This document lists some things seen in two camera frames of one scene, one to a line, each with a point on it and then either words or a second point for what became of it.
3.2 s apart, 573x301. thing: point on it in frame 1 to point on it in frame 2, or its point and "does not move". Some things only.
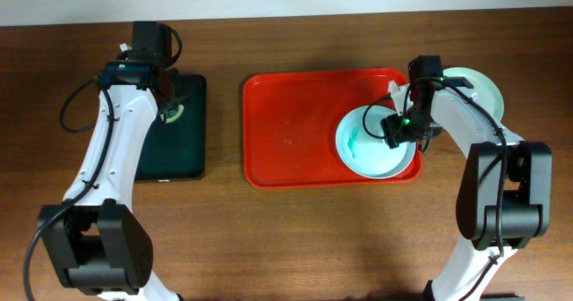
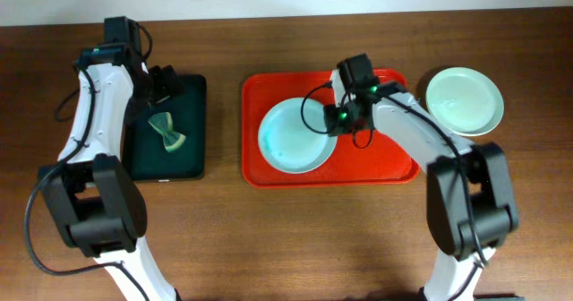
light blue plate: (363, 147) to (286, 143)
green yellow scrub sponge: (174, 114) to (163, 123)
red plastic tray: (290, 122) does not move
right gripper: (393, 131) to (337, 121)
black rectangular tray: (175, 150) does not move
